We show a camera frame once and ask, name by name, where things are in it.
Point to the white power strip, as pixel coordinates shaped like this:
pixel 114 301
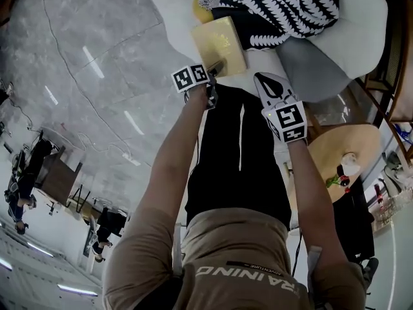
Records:
pixel 131 159

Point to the dark bottle red cap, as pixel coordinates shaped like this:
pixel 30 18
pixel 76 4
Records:
pixel 343 178

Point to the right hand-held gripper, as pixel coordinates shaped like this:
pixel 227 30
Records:
pixel 290 121

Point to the white beanbag chair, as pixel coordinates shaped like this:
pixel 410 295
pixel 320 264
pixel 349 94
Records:
pixel 355 27

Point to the black white striped cushion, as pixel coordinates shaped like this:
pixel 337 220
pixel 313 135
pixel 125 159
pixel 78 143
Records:
pixel 284 8

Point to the dark wooden table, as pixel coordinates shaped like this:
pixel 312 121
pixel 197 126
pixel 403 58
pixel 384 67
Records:
pixel 58 173

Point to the person's left forearm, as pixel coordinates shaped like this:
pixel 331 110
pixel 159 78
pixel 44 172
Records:
pixel 174 153

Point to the tan t-shirt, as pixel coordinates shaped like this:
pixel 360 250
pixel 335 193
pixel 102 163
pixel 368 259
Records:
pixel 232 263

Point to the tan gold book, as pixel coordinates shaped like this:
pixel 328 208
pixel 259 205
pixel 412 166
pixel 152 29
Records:
pixel 216 40

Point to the wooden coffee table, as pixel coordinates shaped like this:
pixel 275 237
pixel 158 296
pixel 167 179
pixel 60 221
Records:
pixel 322 147

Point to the black trousers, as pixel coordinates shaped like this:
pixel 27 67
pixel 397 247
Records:
pixel 226 160

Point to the green flower sprig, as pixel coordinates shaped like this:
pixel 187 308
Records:
pixel 332 182

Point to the white mug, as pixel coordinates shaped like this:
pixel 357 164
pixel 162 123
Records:
pixel 350 163

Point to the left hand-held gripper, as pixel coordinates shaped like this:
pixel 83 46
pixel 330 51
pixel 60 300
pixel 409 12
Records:
pixel 188 77

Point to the person's right forearm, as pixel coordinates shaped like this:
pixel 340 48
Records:
pixel 314 199

